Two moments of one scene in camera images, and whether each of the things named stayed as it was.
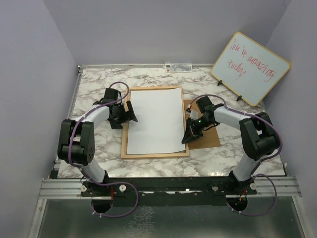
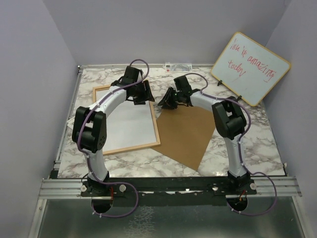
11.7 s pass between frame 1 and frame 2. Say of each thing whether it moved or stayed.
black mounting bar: stayed
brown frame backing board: moved
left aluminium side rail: stayed
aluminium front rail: stayed
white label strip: stayed
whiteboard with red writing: stayed
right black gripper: moved
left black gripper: moved
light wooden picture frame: moved
